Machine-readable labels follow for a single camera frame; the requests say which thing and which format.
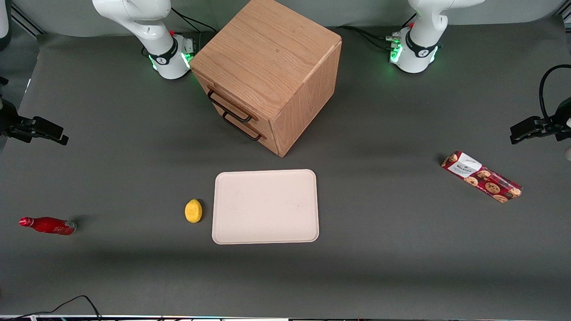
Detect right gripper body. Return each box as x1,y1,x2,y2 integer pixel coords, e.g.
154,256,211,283
0,99,21,135

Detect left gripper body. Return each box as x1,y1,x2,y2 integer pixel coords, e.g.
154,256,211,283
552,97,571,141

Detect black metal drawer handle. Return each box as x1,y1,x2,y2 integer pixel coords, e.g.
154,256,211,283
207,89,253,124
222,111,263,141

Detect wooden drawer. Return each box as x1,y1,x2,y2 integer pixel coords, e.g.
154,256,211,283
195,72,273,136
207,96,278,153

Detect wooden drawer cabinet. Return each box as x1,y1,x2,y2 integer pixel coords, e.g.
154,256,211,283
190,0,343,157

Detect red cookie box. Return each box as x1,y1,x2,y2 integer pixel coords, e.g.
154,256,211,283
441,150,523,204

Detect red bottle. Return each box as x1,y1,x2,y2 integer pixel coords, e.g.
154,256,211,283
19,217,77,236

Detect yellow lemon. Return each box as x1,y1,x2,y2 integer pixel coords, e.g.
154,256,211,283
185,199,203,223

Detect beige rectangular tray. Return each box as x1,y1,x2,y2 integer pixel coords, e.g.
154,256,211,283
212,169,320,245

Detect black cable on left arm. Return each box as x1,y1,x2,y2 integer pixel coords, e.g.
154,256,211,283
538,65,571,122

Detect black cable at table edge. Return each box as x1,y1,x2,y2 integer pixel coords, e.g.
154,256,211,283
0,295,103,320

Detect black cables at right arm base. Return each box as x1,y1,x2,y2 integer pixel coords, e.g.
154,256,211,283
171,8,220,35

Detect black cables at arm base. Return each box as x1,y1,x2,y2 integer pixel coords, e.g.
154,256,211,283
171,8,220,35
341,25,402,50

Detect black cables at left arm base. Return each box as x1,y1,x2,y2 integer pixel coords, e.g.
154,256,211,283
341,25,402,50

